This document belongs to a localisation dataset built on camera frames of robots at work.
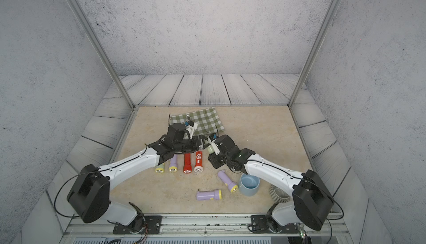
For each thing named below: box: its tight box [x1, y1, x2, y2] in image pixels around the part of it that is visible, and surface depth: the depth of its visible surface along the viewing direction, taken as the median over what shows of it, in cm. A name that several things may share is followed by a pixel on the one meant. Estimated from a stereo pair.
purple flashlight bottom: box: [196, 189, 223, 201], surface depth 80 cm
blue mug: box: [238, 173, 261, 197], surface depth 84 cm
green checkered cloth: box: [169, 107, 226, 137], surface depth 113 cm
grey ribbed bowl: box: [269, 184, 292, 204], surface depth 76 cm
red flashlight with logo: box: [194, 150, 204, 174], surface depth 91 cm
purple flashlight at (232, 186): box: [217, 170, 239, 193], surface depth 86 cm
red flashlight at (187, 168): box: [183, 153, 193, 174], surface depth 92 cm
